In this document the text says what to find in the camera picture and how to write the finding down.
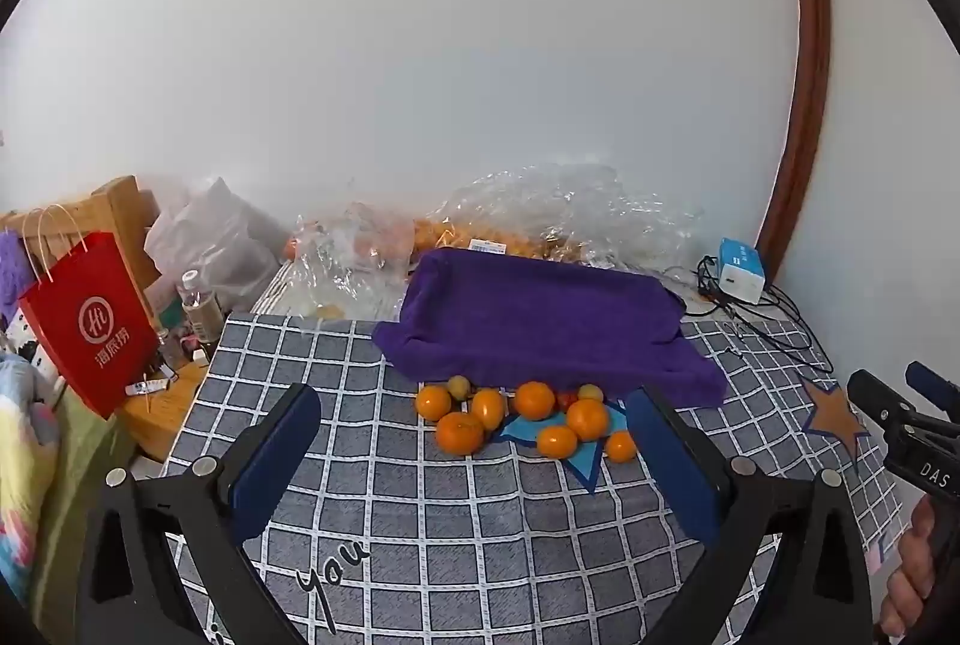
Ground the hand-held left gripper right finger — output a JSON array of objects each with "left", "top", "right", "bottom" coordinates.
[{"left": 625, "top": 384, "right": 875, "bottom": 645}]

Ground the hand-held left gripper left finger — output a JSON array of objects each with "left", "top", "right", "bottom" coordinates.
[{"left": 75, "top": 382, "right": 323, "bottom": 645}]

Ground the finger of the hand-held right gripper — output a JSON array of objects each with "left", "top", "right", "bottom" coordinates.
[
  {"left": 847, "top": 369, "right": 927, "bottom": 436},
  {"left": 905, "top": 361, "right": 960, "bottom": 421}
]

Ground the large orange tangerine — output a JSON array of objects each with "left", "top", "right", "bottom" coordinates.
[{"left": 566, "top": 398, "right": 610, "bottom": 442}]

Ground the oval orange tangerine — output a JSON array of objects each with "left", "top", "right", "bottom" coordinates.
[{"left": 470, "top": 388, "right": 508, "bottom": 431}]

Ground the purple towel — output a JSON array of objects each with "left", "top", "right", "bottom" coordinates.
[{"left": 373, "top": 247, "right": 728, "bottom": 407}]

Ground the person's right hand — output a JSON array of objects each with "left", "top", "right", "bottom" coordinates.
[{"left": 879, "top": 493, "right": 938, "bottom": 638}]

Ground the wooden side table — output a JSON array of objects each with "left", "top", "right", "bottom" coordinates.
[{"left": 120, "top": 345, "right": 211, "bottom": 466}]

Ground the clear plastic bottle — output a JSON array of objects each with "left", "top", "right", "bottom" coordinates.
[{"left": 180, "top": 270, "right": 226, "bottom": 346}]

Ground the grey checked cloth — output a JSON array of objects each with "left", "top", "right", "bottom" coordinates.
[{"left": 161, "top": 259, "right": 908, "bottom": 645}]

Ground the white and blue box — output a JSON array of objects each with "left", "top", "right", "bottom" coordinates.
[{"left": 718, "top": 238, "right": 767, "bottom": 305}]

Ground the crumpled clear plastic bag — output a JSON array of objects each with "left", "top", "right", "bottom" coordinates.
[{"left": 289, "top": 202, "right": 417, "bottom": 320}]

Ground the green bedsheet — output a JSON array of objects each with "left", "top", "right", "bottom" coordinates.
[{"left": 30, "top": 382, "right": 136, "bottom": 616}]

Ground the grey-white plastic bag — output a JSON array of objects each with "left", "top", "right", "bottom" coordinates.
[{"left": 142, "top": 176, "right": 282, "bottom": 316}]

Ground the red paper bag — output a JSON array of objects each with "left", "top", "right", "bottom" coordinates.
[{"left": 19, "top": 204, "right": 160, "bottom": 421}]

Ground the colourful blanket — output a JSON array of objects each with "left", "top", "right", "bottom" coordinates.
[{"left": 0, "top": 352, "right": 61, "bottom": 608}]

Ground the pile of small kumquats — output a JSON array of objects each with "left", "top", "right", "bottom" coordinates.
[{"left": 412, "top": 217, "right": 593, "bottom": 263}]

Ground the large clear plastic bag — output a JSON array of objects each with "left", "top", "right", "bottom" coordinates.
[{"left": 427, "top": 161, "right": 706, "bottom": 275}]

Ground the purple fluffy cloth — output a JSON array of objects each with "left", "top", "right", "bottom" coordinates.
[{"left": 0, "top": 229, "right": 38, "bottom": 323}]

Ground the tangle of black cables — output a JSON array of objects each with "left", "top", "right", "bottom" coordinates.
[{"left": 694, "top": 255, "right": 837, "bottom": 376}]

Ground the light wooden frame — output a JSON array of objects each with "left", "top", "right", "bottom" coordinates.
[{"left": 0, "top": 176, "right": 162, "bottom": 316}]

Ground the brown wooden door frame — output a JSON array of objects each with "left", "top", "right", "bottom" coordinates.
[{"left": 754, "top": 0, "right": 833, "bottom": 286}]

